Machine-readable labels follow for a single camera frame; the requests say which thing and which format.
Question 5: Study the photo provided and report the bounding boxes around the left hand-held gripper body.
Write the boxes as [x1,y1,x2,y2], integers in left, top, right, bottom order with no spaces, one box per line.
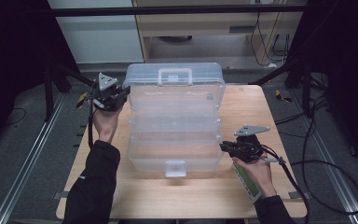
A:
[90,73,120,112]

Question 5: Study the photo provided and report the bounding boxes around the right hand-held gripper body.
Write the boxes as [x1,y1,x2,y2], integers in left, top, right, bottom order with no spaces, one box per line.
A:
[233,125,270,163]

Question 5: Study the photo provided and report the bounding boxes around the green and white carton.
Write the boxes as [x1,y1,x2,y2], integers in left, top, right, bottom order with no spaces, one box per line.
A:
[231,162,263,204]

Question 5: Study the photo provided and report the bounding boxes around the clear plastic storage box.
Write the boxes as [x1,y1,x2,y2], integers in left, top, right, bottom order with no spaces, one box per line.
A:
[122,62,227,178]

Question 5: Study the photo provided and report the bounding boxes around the person's left hand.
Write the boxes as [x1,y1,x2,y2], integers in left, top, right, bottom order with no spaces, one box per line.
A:
[92,104,124,144]

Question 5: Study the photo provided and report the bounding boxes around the person's right hand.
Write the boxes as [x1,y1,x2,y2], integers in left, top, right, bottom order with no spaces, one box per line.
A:
[232,158,278,199]

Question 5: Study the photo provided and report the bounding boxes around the yellow black floor tape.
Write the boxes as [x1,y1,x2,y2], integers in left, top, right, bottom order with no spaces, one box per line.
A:
[76,91,90,109]

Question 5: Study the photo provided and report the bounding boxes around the white cabinet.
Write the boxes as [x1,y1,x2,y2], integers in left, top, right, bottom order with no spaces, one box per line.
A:
[48,0,145,64]

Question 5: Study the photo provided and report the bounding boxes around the black metal stand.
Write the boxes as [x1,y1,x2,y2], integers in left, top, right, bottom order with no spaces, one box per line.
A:
[41,60,106,122]
[248,55,327,118]

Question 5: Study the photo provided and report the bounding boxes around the black crossbar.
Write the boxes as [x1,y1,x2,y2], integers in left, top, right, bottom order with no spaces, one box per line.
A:
[48,4,307,17]

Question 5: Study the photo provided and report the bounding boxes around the wooden desk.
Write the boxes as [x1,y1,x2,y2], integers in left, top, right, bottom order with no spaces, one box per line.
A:
[132,0,307,68]

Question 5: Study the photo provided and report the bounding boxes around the dark curtain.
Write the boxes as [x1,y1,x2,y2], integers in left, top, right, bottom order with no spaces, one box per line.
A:
[0,0,76,147]
[292,0,358,172]

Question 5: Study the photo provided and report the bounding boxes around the looped black floor cable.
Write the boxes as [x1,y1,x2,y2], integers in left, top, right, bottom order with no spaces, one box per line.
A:
[290,92,358,216]

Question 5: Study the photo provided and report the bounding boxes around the yellow-handled tool on floor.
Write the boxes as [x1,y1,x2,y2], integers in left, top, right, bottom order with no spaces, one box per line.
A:
[274,89,293,104]

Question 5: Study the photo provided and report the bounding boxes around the grey table bracket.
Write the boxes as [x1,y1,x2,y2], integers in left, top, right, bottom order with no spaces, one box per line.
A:
[288,190,311,200]
[53,190,69,201]

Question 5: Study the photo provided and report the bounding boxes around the aluminium floor rail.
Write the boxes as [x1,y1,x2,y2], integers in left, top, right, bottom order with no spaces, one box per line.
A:
[287,90,358,224]
[0,92,66,224]

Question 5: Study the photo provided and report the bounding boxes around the thin black floor cable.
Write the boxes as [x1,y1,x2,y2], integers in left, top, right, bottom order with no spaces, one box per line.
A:
[4,106,27,127]

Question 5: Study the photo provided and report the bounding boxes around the black desk cables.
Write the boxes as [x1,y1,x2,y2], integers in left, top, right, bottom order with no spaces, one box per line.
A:
[250,12,293,68]

